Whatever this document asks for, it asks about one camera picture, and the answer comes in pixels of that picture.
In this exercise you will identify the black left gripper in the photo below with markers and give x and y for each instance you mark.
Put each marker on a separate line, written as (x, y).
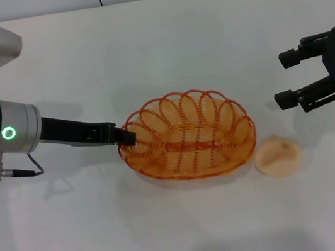
(73, 132)

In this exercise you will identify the beige round bread bun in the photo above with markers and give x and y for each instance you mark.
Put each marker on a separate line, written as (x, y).
(277, 157)

